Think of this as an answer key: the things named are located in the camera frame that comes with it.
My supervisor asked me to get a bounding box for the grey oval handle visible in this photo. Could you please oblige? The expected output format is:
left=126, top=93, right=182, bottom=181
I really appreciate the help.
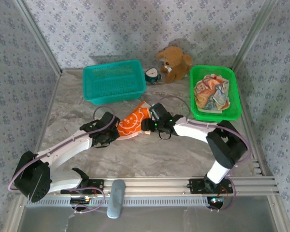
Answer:
left=107, top=180, right=126, bottom=219

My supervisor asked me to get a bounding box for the grey slotted cable duct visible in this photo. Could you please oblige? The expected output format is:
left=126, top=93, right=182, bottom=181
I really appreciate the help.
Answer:
left=26, top=195, right=210, bottom=208

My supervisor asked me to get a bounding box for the pale orange rabbit towel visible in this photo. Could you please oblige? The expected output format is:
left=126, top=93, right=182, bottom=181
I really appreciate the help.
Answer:
left=202, top=74, right=230, bottom=92

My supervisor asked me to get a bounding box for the blue orange letter towel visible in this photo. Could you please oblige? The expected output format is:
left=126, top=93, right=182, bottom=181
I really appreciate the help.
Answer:
left=194, top=81, right=230, bottom=113

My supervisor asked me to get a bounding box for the brown teddy bear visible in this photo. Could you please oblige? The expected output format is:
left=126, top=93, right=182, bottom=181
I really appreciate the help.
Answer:
left=156, top=45, right=193, bottom=84

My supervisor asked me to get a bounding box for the aluminium front rail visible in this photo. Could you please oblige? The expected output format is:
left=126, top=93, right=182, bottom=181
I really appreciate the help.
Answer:
left=16, top=176, right=280, bottom=197

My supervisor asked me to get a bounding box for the teal plastic basket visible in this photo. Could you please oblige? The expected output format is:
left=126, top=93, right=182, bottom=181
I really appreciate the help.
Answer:
left=82, top=59, right=147, bottom=106

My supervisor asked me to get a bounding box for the small circuit board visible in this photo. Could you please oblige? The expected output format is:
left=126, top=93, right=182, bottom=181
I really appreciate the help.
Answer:
left=207, top=197, right=225, bottom=210
left=71, top=196, right=91, bottom=205

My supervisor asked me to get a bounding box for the teal alarm clock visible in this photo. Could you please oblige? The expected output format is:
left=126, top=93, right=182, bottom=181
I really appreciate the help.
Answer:
left=144, top=67, right=163, bottom=85

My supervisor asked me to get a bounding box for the aluminium corner post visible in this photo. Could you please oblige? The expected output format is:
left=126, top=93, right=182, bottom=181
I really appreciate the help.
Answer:
left=231, top=0, right=278, bottom=71
left=14, top=0, right=63, bottom=75

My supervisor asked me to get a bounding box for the green plastic basket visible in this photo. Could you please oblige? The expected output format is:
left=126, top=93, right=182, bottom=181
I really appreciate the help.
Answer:
left=189, top=64, right=241, bottom=122

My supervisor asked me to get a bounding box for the bright orange flower towel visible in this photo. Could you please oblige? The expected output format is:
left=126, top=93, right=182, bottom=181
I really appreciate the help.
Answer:
left=117, top=101, right=152, bottom=141

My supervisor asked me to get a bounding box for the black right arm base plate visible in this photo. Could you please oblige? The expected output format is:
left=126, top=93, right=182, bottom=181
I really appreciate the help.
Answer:
left=188, top=177, right=234, bottom=195

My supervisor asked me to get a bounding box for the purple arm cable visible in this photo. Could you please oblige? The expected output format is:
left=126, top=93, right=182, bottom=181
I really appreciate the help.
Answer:
left=8, top=105, right=116, bottom=214
left=159, top=96, right=252, bottom=213

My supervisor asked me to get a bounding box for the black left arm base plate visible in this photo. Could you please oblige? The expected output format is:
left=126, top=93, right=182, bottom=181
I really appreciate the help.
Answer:
left=60, top=178, right=105, bottom=195

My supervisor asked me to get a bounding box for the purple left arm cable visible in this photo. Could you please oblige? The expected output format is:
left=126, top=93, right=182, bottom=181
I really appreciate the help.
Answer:
left=8, top=105, right=116, bottom=214

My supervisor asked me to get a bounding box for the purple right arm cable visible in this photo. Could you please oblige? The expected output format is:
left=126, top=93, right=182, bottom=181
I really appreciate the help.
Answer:
left=159, top=96, right=252, bottom=213

